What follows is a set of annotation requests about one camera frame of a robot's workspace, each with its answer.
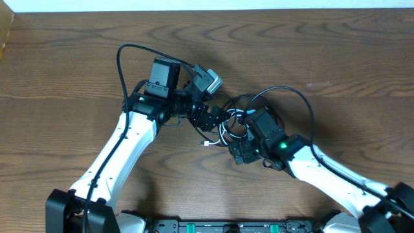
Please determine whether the camera cable black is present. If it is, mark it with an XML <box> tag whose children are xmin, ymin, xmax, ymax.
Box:
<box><xmin>72</xmin><ymin>43</ymin><xmax>195</xmax><ymax>232</ymax></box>
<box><xmin>242</xmin><ymin>85</ymin><xmax>414</xmax><ymax>221</ymax></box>

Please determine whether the left camera cable black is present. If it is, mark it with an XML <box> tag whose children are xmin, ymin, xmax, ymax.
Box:
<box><xmin>72</xmin><ymin>43</ymin><xmax>195</xmax><ymax>232</ymax></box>

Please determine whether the right camera cable black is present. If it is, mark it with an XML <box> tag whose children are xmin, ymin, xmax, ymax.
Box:
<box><xmin>242</xmin><ymin>85</ymin><xmax>414</xmax><ymax>221</ymax></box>

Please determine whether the cardboard panel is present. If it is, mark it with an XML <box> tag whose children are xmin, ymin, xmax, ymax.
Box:
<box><xmin>0</xmin><ymin>0</ymin><xmax>15</xmax><ymax>56</ymax></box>

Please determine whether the white USB cable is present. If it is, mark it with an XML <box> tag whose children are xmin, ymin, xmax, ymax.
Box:
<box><xmin>201</xmin><ymin>108</ymin><xmax>250</xmax><ymax>146</ymax></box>

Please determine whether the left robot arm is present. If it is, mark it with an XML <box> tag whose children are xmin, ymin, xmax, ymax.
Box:
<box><xmin>45</xmin><ymin>57</ymin><xmax>230</xmax><ymax>232</ymax></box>

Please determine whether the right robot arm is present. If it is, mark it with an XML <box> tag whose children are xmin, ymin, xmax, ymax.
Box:
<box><xmin>229</xmin><ymin>109</ymin><xmax>413</xmax><ymax>232</ymax></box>

